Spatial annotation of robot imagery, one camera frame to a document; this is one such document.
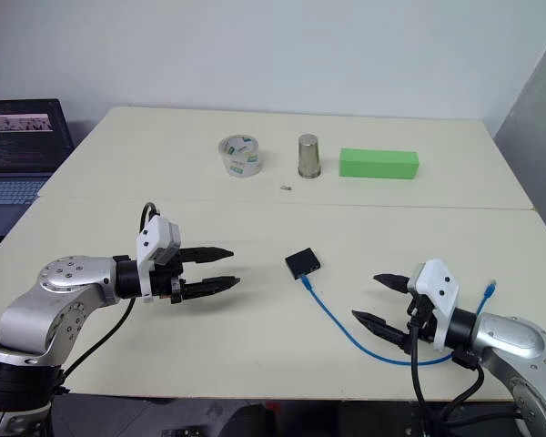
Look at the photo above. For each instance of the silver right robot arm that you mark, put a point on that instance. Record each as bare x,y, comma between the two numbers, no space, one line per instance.
514,333

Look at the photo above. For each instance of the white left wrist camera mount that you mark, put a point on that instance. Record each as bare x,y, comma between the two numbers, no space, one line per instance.
152,236

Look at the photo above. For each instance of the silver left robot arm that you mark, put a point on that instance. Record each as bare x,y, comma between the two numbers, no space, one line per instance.
68,278

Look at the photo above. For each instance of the green rectangular block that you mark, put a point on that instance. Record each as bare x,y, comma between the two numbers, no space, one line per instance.
377,166

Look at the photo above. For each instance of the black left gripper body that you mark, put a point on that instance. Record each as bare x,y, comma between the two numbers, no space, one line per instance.
169,278

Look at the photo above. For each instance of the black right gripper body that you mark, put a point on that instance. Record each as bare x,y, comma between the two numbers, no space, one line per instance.
421,321

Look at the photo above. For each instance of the clear packing tape roll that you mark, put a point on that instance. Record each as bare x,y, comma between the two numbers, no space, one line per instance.
250,160

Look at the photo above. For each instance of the silver metal cup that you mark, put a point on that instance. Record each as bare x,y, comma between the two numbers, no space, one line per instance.
309,157

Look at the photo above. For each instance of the grey partition panel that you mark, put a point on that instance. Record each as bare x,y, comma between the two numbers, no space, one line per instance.
541,136

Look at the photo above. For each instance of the small black box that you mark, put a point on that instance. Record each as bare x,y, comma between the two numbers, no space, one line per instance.
302,262

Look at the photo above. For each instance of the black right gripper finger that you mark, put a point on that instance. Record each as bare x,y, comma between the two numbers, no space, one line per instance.
382,327
393,281

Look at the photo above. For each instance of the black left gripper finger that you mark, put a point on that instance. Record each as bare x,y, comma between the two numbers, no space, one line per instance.
207,254
211,286

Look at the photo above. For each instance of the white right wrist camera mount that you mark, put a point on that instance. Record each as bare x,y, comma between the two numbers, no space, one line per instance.
439,283

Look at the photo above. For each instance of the dark open laptop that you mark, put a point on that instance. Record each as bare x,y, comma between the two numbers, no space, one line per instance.
18,150

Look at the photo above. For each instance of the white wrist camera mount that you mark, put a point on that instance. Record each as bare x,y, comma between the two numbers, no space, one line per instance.
152,236
439,283

